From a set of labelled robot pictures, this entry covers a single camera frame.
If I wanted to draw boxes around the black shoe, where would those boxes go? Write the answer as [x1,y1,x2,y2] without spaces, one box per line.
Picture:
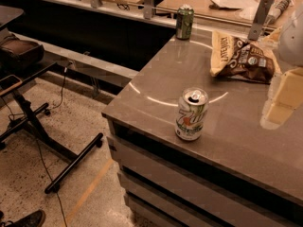
[0,210,45,227]

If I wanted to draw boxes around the white paper sheet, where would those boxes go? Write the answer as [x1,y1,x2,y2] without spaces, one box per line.
[210,0,258,9]

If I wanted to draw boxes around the smartphone on desk edge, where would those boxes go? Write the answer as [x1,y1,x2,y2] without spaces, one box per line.
[0,75,22,96]

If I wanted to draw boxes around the white 7up soda can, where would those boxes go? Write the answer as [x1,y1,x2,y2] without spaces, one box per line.
[175,87,208,141]

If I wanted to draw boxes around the dark bag on desk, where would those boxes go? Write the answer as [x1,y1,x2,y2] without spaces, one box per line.
[0,34,45,72]

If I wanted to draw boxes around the grey drawer cabinet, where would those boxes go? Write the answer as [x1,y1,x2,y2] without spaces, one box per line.
[106,120,303,227]

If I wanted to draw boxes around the green soda can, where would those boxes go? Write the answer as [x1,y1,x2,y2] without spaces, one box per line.
[176,4,194,40]

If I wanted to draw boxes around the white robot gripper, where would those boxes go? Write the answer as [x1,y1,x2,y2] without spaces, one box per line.
[260,4,303,130]

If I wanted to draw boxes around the grey metal bracket middle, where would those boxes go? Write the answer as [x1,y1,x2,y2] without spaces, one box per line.
[144,0,154,20]

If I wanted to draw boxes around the black rolling desk stand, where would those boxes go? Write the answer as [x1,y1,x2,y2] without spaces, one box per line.
[0,61,103,194]

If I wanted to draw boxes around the black floor cable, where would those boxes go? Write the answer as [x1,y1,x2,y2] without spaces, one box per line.
[0,64,70,227]

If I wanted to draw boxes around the brown chip bag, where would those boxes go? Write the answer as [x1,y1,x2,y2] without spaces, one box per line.
[210,31,281,83]

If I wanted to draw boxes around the grey metal bracket right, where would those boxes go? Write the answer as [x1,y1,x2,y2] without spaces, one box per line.
[247,0,274,41]

